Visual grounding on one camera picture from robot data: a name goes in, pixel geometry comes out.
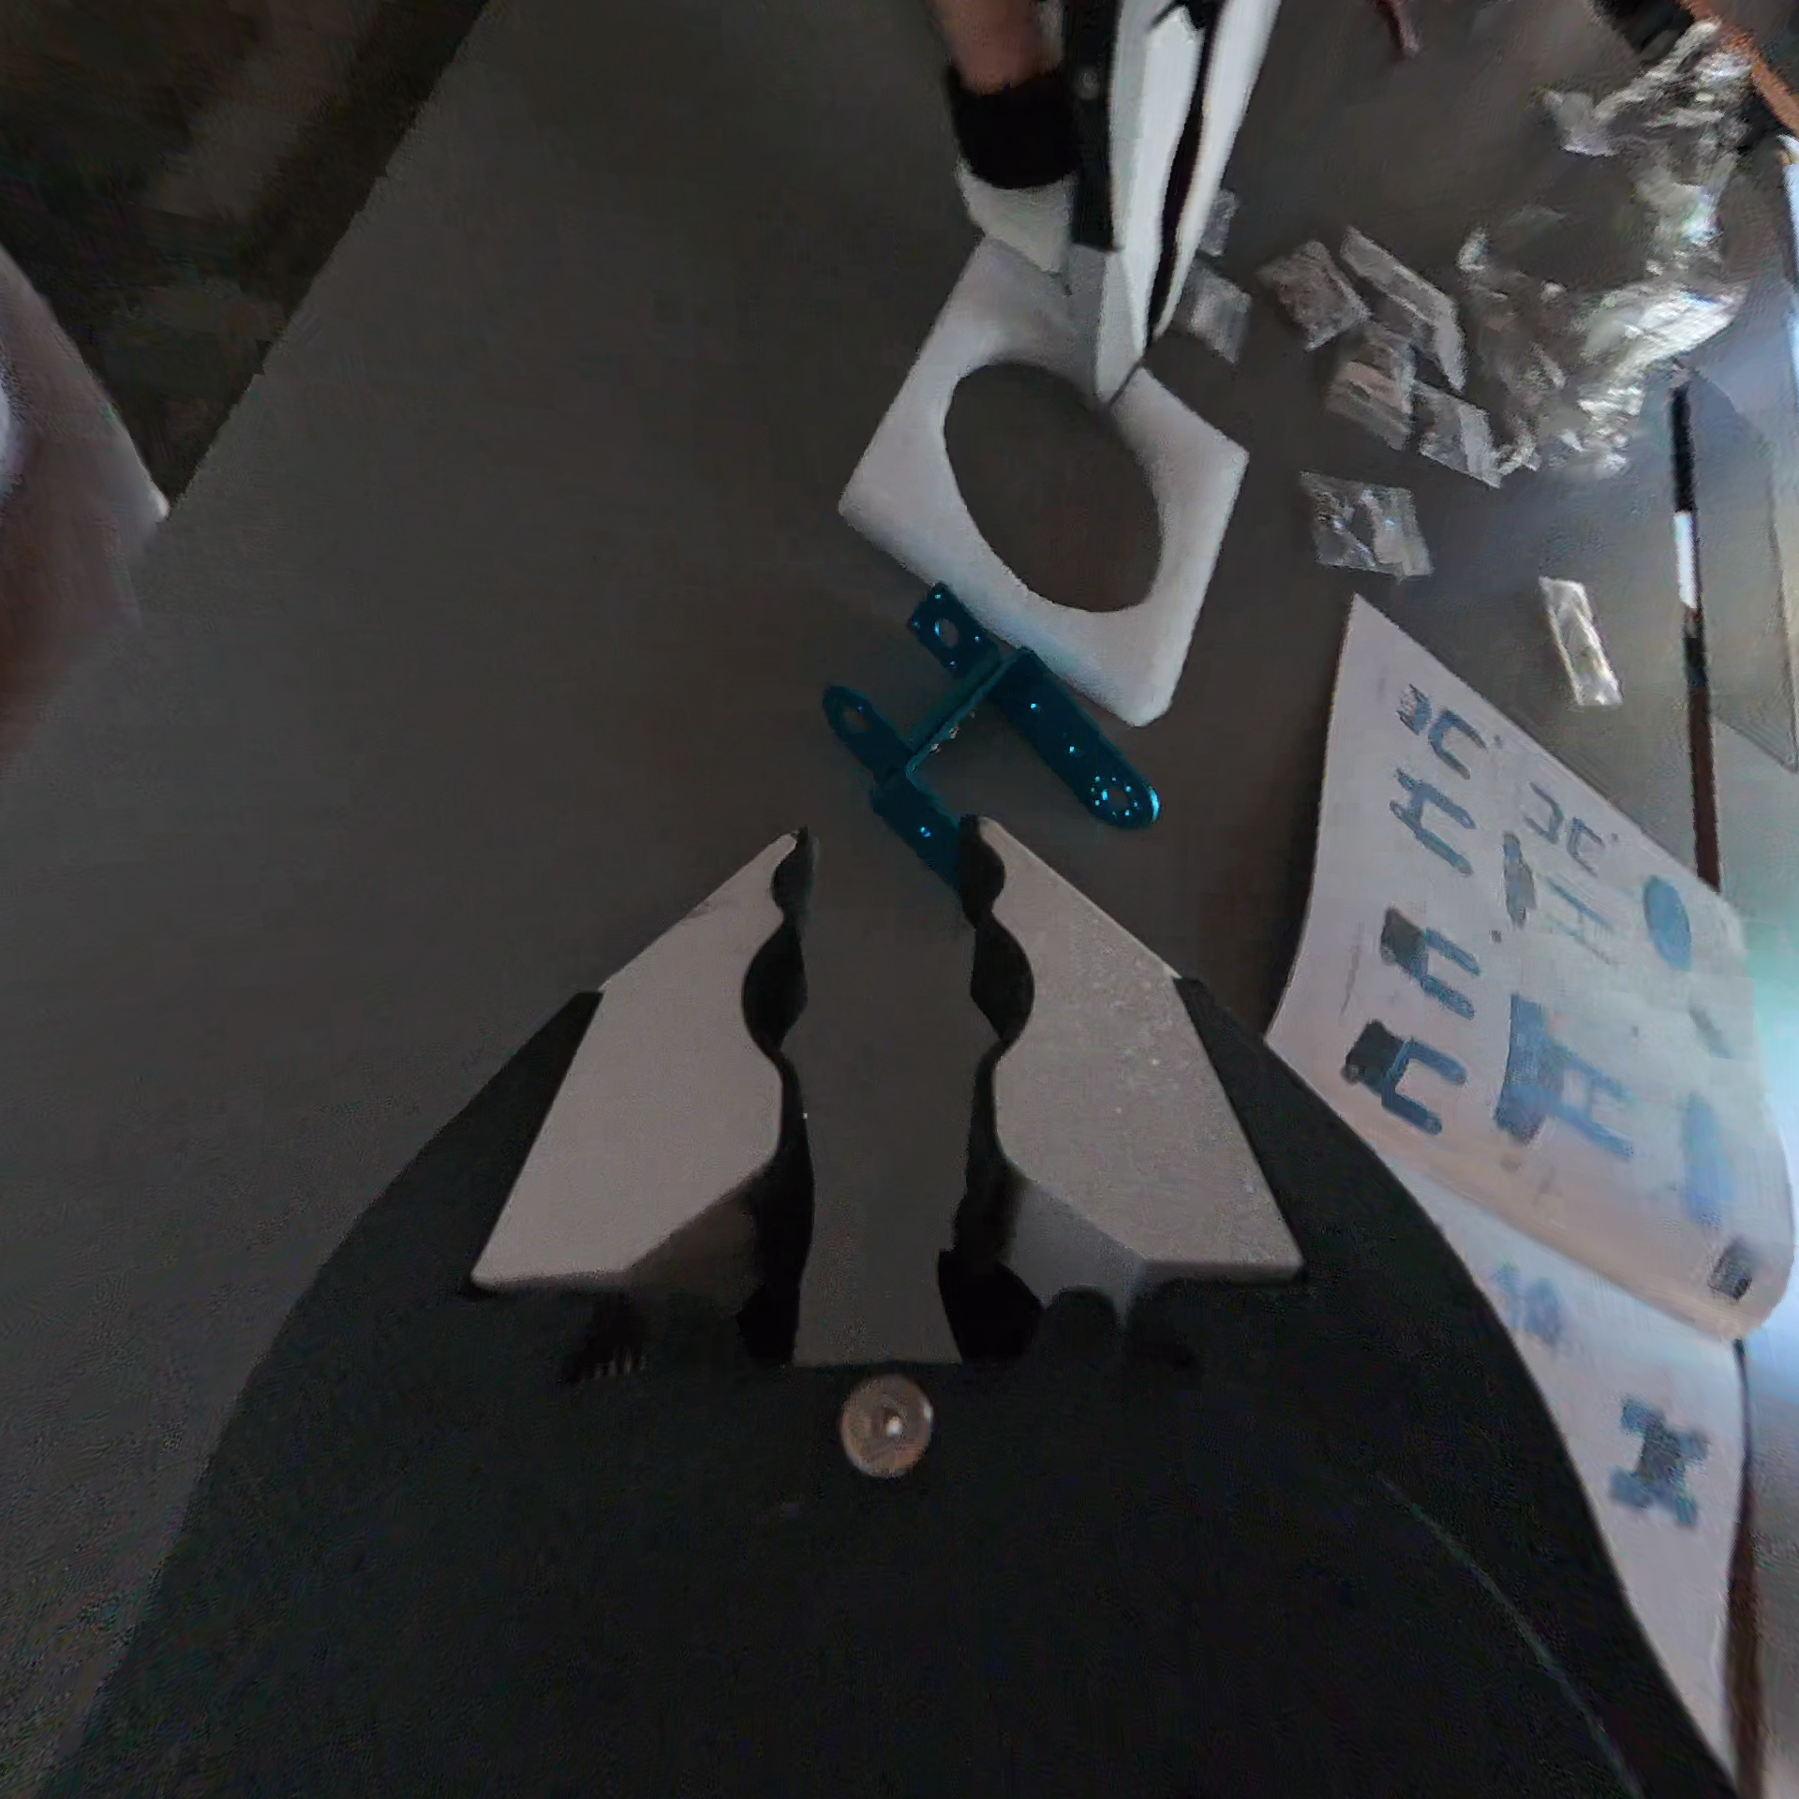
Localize group of clear screw bags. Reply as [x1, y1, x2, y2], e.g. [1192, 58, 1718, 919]
[1178, 190, 1626, 711]

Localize person's left hand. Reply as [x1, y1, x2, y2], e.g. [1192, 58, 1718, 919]
[938, 0, 1055, 99]

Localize instruction booklet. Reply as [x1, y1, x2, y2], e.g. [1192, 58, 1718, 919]
[1263, 594, 1799, 1771]

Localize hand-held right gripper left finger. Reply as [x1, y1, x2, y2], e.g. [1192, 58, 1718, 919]
[467, 827, 820, 1366]

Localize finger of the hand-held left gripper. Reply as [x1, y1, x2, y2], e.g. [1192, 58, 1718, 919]
[1151, 0, 1284, 348]
[1092, 0, 1178, 404]

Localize blue metal bracket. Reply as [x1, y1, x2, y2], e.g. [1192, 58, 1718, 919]
[823, 581, 1162, 891]

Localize crumpled clear plastic wrap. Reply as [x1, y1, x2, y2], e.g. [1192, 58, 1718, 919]
[1461, 23, 1764, 478]

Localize person's white shirt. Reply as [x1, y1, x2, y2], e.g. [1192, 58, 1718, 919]
[0, 238, 173, 769]

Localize white foam square with hole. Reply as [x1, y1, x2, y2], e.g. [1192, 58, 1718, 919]
[840, 237, 1250, 728]

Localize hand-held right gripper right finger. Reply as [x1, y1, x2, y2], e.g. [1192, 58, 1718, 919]
[934, 814, 1303, 1366]

